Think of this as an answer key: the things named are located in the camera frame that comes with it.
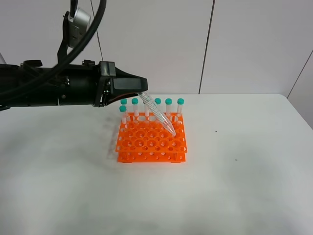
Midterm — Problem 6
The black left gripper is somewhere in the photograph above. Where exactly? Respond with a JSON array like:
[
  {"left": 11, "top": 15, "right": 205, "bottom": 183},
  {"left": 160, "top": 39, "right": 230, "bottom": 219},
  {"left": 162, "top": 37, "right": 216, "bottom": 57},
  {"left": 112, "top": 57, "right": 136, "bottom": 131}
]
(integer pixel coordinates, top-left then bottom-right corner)
[{"left": 57, "top": 61, "right": 148, "bottom": 107}]

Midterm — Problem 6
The green-capped test tube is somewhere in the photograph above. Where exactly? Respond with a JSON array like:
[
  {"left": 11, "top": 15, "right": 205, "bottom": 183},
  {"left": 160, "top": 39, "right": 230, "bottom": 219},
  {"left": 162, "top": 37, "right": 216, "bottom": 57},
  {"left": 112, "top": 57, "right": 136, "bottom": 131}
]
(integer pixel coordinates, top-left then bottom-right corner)
[
  {"left": 138, "top": 92, "right": 176, "bottom": 136},
  {"left": 119, "top": 105, "right": 128, "bottom": 127}
]

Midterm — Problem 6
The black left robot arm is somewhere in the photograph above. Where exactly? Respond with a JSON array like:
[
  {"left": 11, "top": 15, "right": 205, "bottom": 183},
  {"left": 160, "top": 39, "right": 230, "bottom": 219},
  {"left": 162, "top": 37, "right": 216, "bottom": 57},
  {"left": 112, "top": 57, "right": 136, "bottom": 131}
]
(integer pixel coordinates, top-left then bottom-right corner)
[{"left": 0, "top": 60, "right": 148, "bottom": 110}]

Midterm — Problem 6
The row test tube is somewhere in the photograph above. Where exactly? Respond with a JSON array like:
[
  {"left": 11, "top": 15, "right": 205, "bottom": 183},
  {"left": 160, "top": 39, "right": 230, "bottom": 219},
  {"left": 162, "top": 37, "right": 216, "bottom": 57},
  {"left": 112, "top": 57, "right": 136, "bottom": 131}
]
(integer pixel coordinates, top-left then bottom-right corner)
[
  {"left": 132, "top": 98, "right": 139, "bottom": 117},
  {"left": 154, "top": 98, "right": 161, "bottom": 113},
  {"left": 120, "top": 98, "right": 128, "bottom": 107},
  {"left": 165, "top": 98, "right": 172, "bottom": 117},
  {"left": 177, "top": 98, "right": 184, "bottom": 117},
  {"left": 144, "top": 104, "right": 150, "bottom": 117}
]

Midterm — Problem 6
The orange test tube rack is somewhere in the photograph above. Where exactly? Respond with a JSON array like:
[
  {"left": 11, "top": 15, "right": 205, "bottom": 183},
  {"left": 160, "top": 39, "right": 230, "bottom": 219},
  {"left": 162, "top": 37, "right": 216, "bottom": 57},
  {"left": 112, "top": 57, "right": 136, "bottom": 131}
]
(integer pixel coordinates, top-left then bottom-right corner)
[{"left": 115, "top": 112, "right": 187, "bottom": 163}]

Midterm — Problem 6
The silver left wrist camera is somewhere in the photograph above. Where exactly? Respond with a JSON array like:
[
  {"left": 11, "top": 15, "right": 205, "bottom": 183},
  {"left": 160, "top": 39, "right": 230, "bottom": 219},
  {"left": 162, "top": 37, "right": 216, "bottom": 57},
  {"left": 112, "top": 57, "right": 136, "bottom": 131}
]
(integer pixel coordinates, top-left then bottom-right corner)
[{"left": 63, "top": 7, "right": 90, "bottom": 48}]

